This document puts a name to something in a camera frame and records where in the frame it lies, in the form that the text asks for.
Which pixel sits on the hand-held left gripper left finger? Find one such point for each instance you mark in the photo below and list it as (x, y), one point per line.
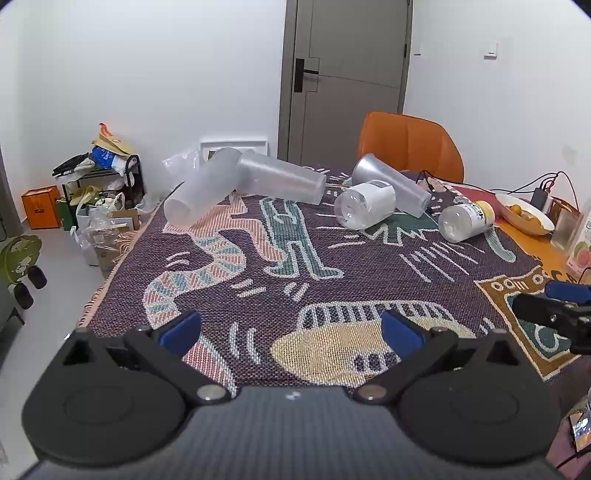
(181, 330)

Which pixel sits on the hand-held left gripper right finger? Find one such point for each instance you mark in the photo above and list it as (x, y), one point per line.
(400, 332)

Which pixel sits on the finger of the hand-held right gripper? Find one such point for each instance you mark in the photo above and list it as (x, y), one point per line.
(565, 291)
(549, 314)

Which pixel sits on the white cup with yellow lid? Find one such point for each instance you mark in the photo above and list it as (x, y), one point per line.
(464, 221)

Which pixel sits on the clear cup with white label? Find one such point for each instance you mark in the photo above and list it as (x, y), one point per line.
(367, 203)

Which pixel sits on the tall frosted plastic cup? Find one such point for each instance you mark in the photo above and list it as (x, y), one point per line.
(203, 187)
(281, 177)

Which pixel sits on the grey translucent plastic cup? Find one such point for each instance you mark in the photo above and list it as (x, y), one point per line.
(397, 177)

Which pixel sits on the pink drink carton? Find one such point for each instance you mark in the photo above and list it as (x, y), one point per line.
(581, 251)

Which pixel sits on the clear glass container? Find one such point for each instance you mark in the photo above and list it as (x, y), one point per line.
(564, 226)

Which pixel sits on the white bowl with oranges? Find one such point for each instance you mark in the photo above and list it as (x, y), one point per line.
(524, 214)

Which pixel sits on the printed woven blanket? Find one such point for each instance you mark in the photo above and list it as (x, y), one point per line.
(323, 263)

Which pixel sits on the cardboard box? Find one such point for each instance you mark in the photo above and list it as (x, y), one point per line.
(111, 240)

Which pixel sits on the phone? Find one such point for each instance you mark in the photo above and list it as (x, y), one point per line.
(581, 427)

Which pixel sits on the black storage rack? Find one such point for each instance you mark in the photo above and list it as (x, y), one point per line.
(131, 177)

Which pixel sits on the clear plastic bag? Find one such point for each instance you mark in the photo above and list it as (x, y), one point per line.
(182, 164)

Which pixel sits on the green toy chair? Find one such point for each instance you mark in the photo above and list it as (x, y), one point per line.
(21, 258)

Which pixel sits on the orange box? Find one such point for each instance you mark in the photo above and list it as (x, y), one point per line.
(41, 207)

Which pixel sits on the blue bag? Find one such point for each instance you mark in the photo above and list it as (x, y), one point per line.
(102, 158)

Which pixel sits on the orange chair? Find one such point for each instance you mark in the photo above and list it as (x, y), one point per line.
(408, 141)

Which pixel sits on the brown paper bag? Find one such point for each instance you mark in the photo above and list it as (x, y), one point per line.
(111, 138)

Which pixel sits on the grey door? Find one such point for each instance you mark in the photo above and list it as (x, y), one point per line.
(351, 74)

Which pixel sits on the white picture frame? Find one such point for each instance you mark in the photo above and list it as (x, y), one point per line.
(235, 146)

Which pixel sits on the white light switch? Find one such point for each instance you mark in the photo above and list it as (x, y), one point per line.
(491, 49)

